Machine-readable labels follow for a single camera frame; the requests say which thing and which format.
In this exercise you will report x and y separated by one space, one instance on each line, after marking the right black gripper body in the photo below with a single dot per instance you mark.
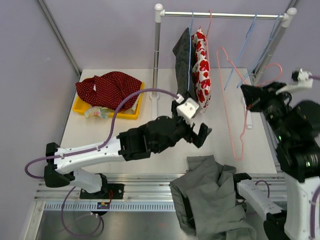
271 104

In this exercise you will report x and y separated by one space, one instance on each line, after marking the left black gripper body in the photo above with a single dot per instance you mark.
183 129

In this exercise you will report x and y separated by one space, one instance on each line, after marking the plain grey skirt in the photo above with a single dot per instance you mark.
205 202

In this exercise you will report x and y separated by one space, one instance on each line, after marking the blue hanger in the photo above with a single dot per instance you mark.
247 36
190 51
262 50

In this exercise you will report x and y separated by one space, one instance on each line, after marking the red white polka-dot skirt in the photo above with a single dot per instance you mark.
107 90

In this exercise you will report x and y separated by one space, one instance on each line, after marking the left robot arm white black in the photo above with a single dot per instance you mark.
65 167

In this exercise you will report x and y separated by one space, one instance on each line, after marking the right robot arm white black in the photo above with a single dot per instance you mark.
298 154

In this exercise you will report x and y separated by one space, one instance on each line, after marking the white red floral skirt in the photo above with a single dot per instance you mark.
201 70

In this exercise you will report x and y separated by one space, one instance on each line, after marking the dark grey dotted skirt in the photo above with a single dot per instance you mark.
181 53

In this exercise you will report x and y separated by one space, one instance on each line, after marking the silver white clothes rack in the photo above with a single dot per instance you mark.
276 35

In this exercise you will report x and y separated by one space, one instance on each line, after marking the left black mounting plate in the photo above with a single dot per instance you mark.
114 191

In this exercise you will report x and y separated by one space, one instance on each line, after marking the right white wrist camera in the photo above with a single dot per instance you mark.
302 80

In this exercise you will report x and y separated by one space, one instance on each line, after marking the aluminium rail base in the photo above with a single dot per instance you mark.
155 187

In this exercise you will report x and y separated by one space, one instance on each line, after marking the white slotted cable duct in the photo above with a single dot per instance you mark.
119 206

